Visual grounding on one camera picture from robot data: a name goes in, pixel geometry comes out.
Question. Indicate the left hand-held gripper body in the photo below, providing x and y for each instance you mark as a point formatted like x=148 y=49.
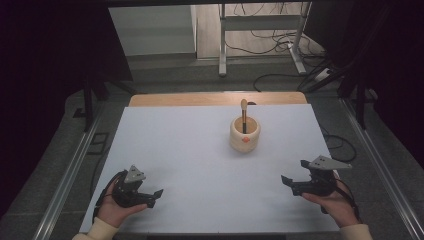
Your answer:
x=126 y=193

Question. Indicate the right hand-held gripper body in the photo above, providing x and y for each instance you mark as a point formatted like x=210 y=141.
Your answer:
x=321 y=181

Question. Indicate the cream ceramic cup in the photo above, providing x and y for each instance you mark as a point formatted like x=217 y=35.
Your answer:
x=245 y=135

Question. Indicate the person's left hand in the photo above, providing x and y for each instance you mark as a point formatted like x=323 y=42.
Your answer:
x=113 y=211

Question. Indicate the person's right hand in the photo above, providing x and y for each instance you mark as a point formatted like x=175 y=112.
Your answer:
x=335 y=206

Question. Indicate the white table mat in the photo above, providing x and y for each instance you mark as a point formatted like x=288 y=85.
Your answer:
x=206 y=173

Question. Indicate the small dark table grommet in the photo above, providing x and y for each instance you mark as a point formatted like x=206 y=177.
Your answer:
x=252 y=103

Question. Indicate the black tripod stand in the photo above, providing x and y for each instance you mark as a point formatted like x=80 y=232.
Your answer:
x=88 y=106
x=360 y=100

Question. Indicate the white power strip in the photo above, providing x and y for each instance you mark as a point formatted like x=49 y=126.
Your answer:
x=323 y=75

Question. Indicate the dark curtain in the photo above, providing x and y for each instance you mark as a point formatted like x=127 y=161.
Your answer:
x=393 y=66
x=50 y=50

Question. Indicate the white metal stand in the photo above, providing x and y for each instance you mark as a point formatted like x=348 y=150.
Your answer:
x=223 y=40

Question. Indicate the black floor bracket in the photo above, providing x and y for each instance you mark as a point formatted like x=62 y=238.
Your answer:
x=98 y=143

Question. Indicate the aluminium floor rail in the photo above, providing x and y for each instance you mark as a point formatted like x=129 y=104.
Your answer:
x=66 y=183
x=383 y=170

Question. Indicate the white wall panel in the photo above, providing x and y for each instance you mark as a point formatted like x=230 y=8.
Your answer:
x=153 y=30

